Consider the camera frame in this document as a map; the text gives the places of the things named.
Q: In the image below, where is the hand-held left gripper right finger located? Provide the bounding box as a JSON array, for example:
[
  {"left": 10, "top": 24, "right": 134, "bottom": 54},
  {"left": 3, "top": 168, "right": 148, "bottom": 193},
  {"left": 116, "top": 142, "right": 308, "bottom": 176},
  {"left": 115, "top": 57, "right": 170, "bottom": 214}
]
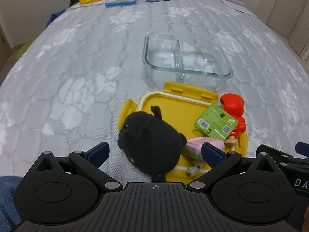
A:
[{"left": 186, "top": 142, "right": 278, "bottom": 192}]

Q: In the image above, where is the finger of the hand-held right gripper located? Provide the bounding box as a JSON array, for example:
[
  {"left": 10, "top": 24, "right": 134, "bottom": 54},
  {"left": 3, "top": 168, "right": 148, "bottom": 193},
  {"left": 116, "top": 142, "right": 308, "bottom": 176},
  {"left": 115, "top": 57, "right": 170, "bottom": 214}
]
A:
[
  {"left": 295, "top": 142, "right": 309, "bottom": 155},
  {"left": 256, "top": 144, "right": 294, "bottom": 162}
]

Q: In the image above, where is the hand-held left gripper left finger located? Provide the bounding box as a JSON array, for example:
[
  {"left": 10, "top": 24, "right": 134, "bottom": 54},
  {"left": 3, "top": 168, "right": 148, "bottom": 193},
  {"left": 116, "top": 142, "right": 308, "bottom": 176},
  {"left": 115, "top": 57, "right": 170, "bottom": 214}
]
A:
[{"left": 34, "top": 142, "right": 123, "bottom": 193}]

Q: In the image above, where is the small pink green box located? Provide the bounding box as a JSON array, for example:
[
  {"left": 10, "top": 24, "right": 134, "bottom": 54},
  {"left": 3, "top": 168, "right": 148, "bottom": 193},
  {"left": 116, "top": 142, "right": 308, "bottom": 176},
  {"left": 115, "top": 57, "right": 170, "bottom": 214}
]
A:
[{"left": 182, "top": 136, "right": 226, "bottom": 162}]

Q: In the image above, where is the small white green charm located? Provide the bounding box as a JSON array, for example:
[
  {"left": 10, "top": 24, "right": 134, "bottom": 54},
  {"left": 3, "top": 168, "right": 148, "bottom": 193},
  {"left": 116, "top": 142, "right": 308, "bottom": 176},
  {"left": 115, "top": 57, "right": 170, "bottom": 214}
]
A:
[{"left": 185, "top": 165, "right": 200, "bottom": 177}]

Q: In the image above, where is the green printed card packet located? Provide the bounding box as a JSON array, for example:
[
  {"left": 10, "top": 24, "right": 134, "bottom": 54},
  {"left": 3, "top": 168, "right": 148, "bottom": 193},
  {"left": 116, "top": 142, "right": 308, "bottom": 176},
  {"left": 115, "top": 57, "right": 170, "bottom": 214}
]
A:
[{"left": 194, "top": 103, "right": 238, "bottom": 141}]

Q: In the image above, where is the black plush toy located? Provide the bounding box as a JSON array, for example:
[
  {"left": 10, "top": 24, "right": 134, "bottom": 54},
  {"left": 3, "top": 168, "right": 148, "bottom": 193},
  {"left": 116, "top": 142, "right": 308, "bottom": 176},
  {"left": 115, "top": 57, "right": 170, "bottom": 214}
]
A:
[{"left": 117, "top": 106, "right": 187, "bottom": 183}]

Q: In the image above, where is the red hooded figurine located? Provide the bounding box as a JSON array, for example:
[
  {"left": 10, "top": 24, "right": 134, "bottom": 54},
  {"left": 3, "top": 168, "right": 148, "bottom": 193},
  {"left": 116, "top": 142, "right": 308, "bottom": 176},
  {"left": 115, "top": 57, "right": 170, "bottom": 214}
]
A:
[{"left": 219, "top": 93, "right": 247, "bottom": 148}]

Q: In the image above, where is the yellow container lid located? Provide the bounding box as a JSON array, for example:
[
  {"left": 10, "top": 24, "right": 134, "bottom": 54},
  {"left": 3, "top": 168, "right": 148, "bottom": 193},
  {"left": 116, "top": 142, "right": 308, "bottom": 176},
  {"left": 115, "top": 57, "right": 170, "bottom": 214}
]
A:
[{"left": 117, "top": 82, "right": 249, "bottom": 184}]

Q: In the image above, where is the clear glass divided container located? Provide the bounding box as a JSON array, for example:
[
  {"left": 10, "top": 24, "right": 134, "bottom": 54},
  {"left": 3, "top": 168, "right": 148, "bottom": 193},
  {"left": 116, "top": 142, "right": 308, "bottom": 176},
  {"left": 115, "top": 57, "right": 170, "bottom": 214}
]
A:
[{"left": 142, "top": 32, "right": 233, "bottom": 88}]

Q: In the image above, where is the person's blue jeans leg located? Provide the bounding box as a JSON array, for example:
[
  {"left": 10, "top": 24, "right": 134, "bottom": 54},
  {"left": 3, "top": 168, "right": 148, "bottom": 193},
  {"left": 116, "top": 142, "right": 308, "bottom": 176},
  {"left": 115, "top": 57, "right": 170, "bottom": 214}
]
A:
[{"left": 0, "top": 176, "right": 24, "bottom": 232}]

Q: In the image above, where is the beige curtain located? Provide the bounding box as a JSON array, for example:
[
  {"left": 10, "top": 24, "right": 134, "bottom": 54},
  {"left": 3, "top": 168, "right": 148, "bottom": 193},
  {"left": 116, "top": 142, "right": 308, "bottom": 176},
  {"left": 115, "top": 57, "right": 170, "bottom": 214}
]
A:
[{"left": 266, "top": 0, "right": 309, "bottom": 61}]

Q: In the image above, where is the dark blue cloth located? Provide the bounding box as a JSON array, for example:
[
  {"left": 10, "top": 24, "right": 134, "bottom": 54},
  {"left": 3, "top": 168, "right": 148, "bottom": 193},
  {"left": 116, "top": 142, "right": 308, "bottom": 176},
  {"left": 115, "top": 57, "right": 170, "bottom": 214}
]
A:
[{"left": 46, "top": 10, "right": 67, "bottom": 27}]

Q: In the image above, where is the cream patterned cloth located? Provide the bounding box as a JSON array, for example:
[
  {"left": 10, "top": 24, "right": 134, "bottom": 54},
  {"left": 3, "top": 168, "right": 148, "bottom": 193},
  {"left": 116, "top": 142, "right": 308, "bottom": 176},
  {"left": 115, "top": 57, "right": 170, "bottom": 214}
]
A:
[{"left": 72, "top": 0, "right": 107, "bottom": 10}]

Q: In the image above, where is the white paper sheet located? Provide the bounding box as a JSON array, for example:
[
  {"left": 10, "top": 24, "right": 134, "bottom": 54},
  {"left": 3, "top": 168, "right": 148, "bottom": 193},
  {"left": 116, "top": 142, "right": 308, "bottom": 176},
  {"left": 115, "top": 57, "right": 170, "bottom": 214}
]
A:
[{"left": 218, "top": 0, "right": 259, "bottom": 17}]

